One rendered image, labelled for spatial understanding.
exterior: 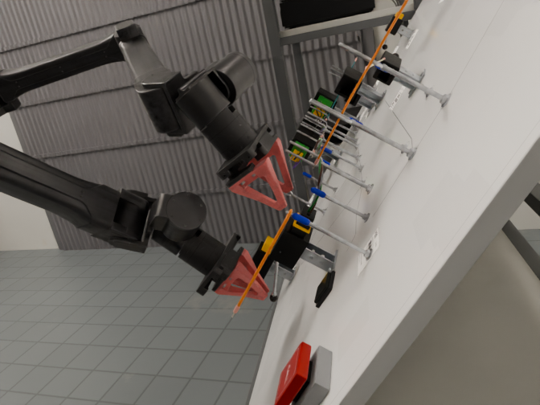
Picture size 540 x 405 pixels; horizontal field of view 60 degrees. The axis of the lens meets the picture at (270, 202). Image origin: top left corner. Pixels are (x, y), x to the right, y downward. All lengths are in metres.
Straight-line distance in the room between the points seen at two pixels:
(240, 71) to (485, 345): 0.70
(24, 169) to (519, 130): 0.55
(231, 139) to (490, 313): 0.72
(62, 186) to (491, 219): 0.52
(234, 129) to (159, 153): 3.16
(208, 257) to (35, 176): 0.26
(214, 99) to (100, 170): 3.57
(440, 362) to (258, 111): 2.59
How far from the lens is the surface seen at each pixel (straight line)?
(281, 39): 1.56
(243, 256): 0.74
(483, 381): 0.95
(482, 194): 0.36
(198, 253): 0.72
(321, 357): 0.49
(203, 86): 0.63
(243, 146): 0.63
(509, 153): 0.36
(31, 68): 1.18
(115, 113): 3.92
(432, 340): 1.04
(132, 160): 3.95
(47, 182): 0.67
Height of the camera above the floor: 1.42
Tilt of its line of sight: 18 degrees down
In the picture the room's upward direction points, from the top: 12 degrees counter-clockwise
